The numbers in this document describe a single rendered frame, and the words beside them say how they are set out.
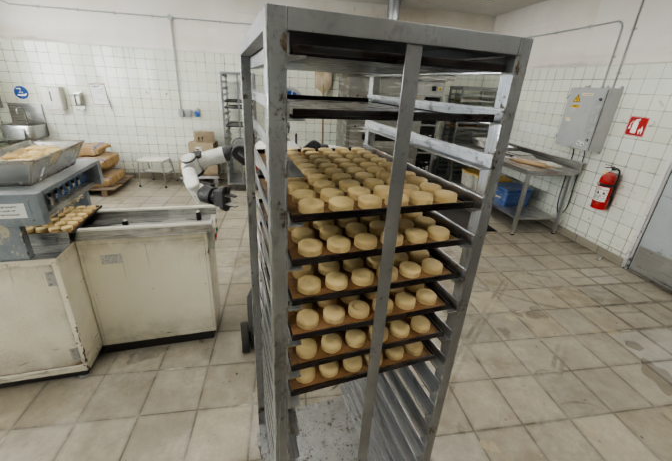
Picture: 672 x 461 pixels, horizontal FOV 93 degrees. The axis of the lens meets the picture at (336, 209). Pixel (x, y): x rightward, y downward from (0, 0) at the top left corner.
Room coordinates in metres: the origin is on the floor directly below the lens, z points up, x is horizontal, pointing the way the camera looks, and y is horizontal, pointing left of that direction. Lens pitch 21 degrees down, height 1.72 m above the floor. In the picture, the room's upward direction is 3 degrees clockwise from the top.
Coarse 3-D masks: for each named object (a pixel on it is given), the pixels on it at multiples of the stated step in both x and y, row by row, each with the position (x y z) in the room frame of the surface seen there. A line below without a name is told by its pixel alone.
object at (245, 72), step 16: (240, 64) 1.07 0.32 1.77; (256, 224) 1.07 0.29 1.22; (256, 240) 1.07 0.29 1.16; (256, 256) 1.07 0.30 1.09; (256, 272) 1.07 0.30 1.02; (256, 288) 1.07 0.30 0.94; (256, 304) 1.07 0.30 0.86; (256, 320) 1.07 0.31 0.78; (256, 336) 1.07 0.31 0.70; (256, 352) 1.07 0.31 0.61; (256, 368) 1.07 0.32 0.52
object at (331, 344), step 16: (400, 320) 0.68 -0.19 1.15; (416, 320) 0.68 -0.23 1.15; (320, 336) 0.63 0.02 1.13; (336, 336) 0.61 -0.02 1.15; (352, 336) 0.61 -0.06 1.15; (368, 336) 0.64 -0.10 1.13; (384, 336) 0.62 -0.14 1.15; (400, 336) 0.64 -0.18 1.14; (416, 336) 0.65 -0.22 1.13; (304, 352) 0.55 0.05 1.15; (320, 352) 0.58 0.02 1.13; (336, 352) 0.58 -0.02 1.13
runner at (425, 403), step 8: (400, 368) 0.79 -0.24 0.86; (408, 368) 0.78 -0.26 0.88; (408, 376) 0.76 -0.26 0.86; (408, 384) 0.73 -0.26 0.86; (416, 384) 0.73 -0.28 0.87; (416, 392) 0.71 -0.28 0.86; (424, 392) 0.69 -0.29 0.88; (416, 400) 0.68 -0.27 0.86; (424, 400) 0.68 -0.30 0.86; (424, 408) 0.66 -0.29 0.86; (432, 408) 0.65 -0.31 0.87
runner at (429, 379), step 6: (414, 366) 0.72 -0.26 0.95; (420, 366) 0.72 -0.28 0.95; (426, 366) 0.70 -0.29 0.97; (420, 372) 0.70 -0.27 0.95; (426, 372) 0.70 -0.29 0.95; (432, 372) 0.68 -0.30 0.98; (420, 378) 0.68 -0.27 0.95; (426, 378) 0.68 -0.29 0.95; (432, 378) 0.67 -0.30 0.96; (426, 384) 0.66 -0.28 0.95; (432, 384) 0.66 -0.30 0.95; (438, 384) 0.65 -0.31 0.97; (432, 390) 0.64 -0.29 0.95; (438, 390) 0.65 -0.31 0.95
